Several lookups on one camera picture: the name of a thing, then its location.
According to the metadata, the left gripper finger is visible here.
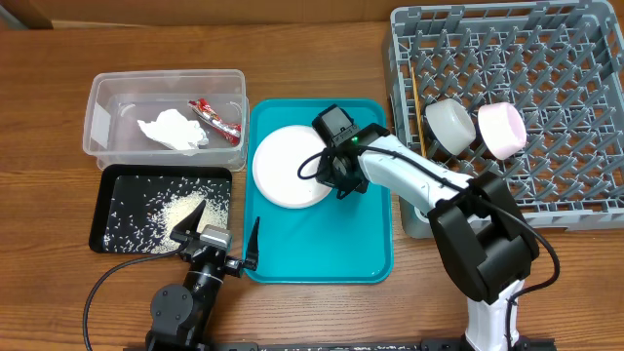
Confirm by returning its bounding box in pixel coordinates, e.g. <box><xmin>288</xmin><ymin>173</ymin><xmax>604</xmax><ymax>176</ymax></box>
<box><xmin>170</xmin><ymin>200</ymin><xmax>206</xmax><ymax>242</ymax></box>
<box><xmin>244</xmin><ymin>216</ymin><xmax>260</xmax><ymax>271</ymax></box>

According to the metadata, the large white plate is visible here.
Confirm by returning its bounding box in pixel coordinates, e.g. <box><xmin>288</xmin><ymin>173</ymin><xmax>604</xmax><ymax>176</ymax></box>
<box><xmin>252</xmin><ymin>125</ymin><xmax>332</xmax><ymax>209</ymax></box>

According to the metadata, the wooden chopstick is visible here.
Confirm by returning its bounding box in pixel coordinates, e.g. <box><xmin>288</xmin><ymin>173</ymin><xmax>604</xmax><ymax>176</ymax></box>
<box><xmin>409</xmin><ymin>62</ymin><xmax>427</xmax><ymax>158</ymax></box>

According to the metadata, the white napkin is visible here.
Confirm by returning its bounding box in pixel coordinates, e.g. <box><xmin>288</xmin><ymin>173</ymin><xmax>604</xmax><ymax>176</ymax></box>
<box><xmin>136</xmin><ymin>109</ymin><xmax>210</xmax><ymax>151</ymax></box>

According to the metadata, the grey bowl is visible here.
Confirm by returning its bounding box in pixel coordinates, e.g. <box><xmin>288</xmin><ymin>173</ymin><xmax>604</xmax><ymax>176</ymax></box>
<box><xmin>425</xmin><ymin>98</ymin><xmax>476</xmax><ymax>156</ymax></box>

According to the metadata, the red sauce packet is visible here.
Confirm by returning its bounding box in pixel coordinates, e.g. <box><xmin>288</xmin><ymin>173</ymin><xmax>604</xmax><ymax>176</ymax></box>
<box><xmin>187</xmin><ymin>98</ymin><xmax>242</xmax><ymax>145</ymax></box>

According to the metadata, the pink bowl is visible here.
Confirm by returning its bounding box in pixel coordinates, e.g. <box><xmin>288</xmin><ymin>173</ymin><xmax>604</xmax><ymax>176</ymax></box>
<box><xmin>478</xmin><ymin>102</ymin><xmax>527</xmax><ymax>160</ymax></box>

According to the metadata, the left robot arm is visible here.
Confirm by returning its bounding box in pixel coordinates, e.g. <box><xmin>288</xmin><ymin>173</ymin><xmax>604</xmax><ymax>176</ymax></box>
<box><xmin>145</xmin><ymin>201</ymin><xmax>260</xmax><ymax>351</ymax></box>

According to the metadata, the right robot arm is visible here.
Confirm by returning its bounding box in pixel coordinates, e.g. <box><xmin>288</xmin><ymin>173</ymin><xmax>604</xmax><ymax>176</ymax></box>
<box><xmin>312</xmin><ymin>104</ymin><xmax>539</xmax><ymax>350</ymax></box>

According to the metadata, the spilled rice pile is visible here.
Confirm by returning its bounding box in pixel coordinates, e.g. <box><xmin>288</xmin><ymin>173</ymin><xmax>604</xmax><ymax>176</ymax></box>
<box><xmin>96</xmin><ymin>175</ymin><xmax>231</xmax><ymax>254</ymax></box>

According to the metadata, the black rectangular tray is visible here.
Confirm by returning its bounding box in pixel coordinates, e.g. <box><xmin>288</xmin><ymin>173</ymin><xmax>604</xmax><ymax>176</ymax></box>
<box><xmin>89</xmin><ymin>165</ymin><xmax>232</xmax><ymax>253</ymax></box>

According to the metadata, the teal serving tray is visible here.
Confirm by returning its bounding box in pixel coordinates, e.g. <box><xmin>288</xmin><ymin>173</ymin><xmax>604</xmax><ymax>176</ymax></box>
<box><xmin>243</xmin><ymin>98</ymin><xmax>394</xmax><ymax>284</ymax></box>

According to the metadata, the clear plastic bin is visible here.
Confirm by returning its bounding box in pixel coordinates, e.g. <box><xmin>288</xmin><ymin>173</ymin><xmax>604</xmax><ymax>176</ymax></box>
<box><xmin>83</xmin><ymin>69</ymin><xmax>250</xmax><ymax>171</ymax></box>

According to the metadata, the grey dish rack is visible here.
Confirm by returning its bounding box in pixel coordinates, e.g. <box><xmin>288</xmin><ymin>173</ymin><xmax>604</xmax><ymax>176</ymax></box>
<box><xmin>382</xmin><ymin>1</ymin><xmax>623</xmax><ymax>231</ymax></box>

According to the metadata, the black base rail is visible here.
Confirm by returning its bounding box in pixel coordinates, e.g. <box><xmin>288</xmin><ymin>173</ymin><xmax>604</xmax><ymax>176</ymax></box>
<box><xmin>124</xmin><ymin>336</ymin><xmax>557</xmax><ymax>351</ymax></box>

